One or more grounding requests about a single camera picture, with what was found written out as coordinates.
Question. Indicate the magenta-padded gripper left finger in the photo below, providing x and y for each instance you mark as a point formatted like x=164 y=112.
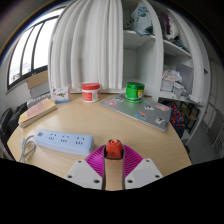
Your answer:
x=83 y=173

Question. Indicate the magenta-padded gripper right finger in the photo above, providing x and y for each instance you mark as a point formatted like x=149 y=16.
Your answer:
x=141 y=171

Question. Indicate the light blue power strip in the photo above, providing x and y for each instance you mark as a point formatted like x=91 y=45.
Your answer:
x=63 y=140

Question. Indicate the grey laptop with stickers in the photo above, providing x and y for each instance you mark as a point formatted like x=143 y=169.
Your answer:
x=136 y=111

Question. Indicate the colourful patterned cloth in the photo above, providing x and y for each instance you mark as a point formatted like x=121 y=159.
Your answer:
x=176 y=115

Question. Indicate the yellow and pink book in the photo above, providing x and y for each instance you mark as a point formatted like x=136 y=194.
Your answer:
x=37 y=111

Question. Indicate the green round can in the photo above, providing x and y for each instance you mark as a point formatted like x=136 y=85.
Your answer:
x=134 y=91

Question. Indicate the white jar with red lid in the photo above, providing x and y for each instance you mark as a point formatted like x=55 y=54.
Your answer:
x=90 y=93

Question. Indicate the small white green box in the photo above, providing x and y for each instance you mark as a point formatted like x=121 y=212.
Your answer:
x=61 y=94

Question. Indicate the white radiator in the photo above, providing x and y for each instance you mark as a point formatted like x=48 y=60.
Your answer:
x=38 y=99

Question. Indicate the black chair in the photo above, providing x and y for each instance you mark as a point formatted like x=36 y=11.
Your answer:
x=4 y=126
x=16 y=115

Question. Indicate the cardboard box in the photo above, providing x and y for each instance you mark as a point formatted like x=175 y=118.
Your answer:
x=38 y=83

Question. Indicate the white shelf unit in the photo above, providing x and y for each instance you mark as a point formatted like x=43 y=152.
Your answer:
x=150 y=60

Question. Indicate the white curtain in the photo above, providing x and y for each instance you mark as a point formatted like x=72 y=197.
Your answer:
x=86 y=46

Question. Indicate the black-framed window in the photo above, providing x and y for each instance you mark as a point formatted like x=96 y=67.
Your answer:
x=30 y=53

